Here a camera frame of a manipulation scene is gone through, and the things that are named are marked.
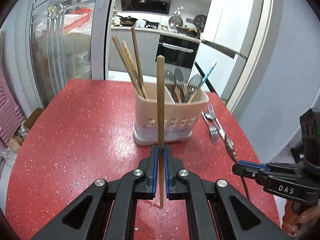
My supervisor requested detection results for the thin black-handled spoon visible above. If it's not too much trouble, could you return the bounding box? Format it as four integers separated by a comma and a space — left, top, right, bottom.
224, 133, 251, 201

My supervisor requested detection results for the blue patterned wooden chopstick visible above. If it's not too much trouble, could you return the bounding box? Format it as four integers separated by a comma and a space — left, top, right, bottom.
187, 63, 216, 103

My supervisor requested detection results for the black-handled dark spoon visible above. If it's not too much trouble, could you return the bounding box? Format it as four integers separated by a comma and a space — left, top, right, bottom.
164, 70, 178, 102
183, 74, 202, 102

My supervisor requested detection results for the plain wooden chopstick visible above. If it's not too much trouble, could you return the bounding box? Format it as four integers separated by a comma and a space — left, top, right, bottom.
131, 27, 148, 99
112, 36, 144, 97
157, 55, 164, 209

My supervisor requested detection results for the right hand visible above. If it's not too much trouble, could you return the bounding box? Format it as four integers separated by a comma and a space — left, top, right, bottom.
281, 200, 319, 236

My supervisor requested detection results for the steel fork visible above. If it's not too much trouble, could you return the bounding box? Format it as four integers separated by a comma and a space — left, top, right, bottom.
208, 103, 225, 138
201, 112, 218, 145

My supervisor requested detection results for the pink white cutlery holder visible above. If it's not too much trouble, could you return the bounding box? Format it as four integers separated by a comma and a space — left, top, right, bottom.
133, 82, 209, 145

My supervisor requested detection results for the cardboard box on floor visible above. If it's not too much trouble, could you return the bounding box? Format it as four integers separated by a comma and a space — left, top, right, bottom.
22, 107, 44, 130

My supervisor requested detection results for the pink plastic stool stack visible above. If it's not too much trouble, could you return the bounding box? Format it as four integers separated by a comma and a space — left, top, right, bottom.
0, 70, 23, 150

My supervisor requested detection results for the built-in black oven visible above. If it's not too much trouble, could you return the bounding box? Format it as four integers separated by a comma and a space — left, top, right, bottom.
156, 35, 199, 69

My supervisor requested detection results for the wooden chopstick in holder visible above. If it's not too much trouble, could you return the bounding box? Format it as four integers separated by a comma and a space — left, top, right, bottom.
121, 41, 142, 89

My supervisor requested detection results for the black wok on stove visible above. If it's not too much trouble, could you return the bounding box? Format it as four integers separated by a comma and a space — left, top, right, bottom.
117, 15, 138, 27

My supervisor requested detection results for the red plastic basket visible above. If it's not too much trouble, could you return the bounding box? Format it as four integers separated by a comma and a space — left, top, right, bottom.
63, 8, 92, 33

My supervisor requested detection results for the white-handled steel spoon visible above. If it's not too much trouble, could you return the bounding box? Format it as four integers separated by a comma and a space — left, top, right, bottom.
204, 112, 226, 140

